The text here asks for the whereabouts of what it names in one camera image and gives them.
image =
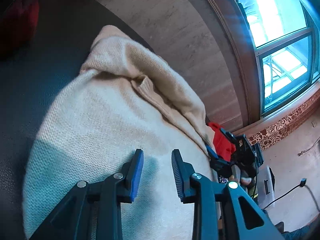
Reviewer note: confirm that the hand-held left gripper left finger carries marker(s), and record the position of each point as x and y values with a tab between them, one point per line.
136	180

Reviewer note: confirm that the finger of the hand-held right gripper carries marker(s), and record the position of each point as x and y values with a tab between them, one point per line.
227	135
213	153

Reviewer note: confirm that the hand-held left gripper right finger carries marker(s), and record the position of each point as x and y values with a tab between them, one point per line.
178	177

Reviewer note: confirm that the cream knit sweater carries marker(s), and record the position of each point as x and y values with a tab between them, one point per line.
100	117

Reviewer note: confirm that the person's right hand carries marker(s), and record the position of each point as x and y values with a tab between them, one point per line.
246	181

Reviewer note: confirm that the red knit garment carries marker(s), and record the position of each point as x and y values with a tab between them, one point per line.
221	140

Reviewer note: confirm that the leopard print garment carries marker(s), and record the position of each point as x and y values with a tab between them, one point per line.
223	179

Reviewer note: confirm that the white plastic box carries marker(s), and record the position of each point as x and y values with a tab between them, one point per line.
266	185

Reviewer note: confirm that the brown floral curtain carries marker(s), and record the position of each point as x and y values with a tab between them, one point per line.
287	125

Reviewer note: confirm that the wooden window sill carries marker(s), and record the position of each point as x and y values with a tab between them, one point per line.
230	42

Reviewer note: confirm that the window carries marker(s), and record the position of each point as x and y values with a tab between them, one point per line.
282	42

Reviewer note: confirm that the dark red cloth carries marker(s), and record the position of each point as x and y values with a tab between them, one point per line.
17	25

